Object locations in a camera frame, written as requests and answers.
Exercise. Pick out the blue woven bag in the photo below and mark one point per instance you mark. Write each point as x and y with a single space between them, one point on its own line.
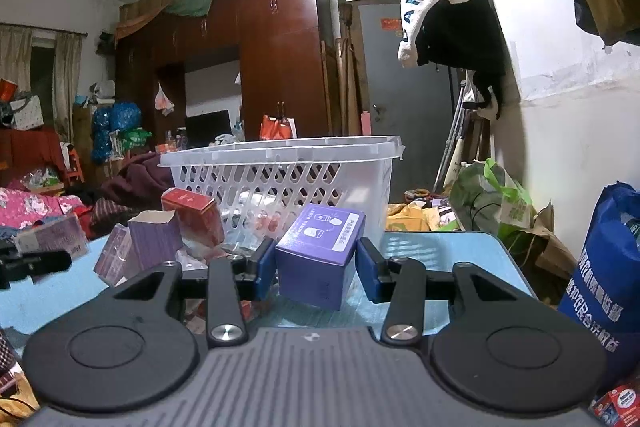
600 267

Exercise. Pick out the pink floral blanket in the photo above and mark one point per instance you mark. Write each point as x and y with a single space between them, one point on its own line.
30 207

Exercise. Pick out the grey door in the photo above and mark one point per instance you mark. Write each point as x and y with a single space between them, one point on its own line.
400 107

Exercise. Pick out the brown wooden wardrobe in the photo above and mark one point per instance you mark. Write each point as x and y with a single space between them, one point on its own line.
280 57

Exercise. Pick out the red stool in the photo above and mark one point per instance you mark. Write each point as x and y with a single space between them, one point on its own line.
74 164

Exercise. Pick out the green shopping bag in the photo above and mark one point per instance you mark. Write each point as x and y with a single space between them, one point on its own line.
480 192

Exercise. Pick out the black monitor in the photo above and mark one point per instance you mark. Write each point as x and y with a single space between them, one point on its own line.
207 129

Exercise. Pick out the small red box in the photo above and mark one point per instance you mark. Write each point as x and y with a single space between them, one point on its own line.
620 402

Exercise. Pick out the maroon blanket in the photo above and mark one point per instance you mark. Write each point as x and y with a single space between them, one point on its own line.
145 179

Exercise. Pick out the purple striped box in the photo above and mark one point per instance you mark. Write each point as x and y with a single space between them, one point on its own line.
152 242
55 234
112 257

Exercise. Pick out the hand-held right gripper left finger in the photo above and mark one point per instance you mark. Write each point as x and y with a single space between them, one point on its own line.
262 272

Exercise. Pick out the beige curtains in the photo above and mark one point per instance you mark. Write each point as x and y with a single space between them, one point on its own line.
67 77

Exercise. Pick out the purple box with white print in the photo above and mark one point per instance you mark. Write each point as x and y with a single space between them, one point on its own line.
310 277

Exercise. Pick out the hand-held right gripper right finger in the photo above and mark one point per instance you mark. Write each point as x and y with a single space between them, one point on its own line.
369 274

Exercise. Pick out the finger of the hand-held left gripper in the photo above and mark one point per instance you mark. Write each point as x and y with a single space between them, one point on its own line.
35 263

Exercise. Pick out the pink paper slip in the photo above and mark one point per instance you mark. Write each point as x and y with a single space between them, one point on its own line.
366 123

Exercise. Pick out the blue plastic bag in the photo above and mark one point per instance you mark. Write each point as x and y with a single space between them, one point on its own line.
117 127

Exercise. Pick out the red door label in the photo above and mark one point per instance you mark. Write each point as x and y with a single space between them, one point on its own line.
391 25

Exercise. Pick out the orange and white shopping bag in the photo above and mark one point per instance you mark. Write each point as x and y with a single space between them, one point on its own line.
275 129

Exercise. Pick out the white and pink plastic bag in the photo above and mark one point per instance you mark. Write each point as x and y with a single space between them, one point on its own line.
162 99

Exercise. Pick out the patterned gift bag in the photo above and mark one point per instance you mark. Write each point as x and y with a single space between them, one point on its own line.
27 113

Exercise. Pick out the wooden planks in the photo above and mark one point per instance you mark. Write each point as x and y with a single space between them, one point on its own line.
345 77

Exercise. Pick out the brown paper bag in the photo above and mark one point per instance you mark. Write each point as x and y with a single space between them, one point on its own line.
550 252

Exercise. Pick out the yellow cloth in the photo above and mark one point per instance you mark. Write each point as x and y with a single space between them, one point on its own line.
407 217

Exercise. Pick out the white plastic basket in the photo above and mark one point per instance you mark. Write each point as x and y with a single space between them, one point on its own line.
300 177

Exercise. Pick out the metal crutches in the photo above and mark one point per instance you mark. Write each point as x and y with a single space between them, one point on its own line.
452 142

